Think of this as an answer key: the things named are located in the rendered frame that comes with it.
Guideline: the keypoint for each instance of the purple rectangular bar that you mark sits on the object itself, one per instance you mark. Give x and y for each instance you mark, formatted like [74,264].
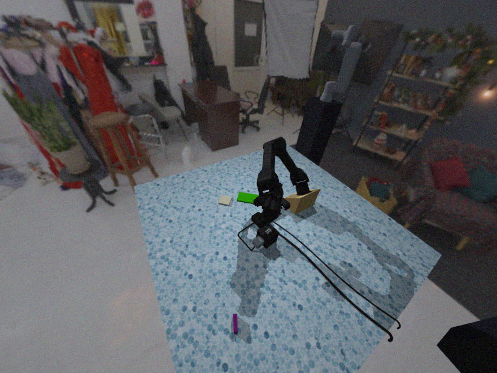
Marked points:
[235,323]

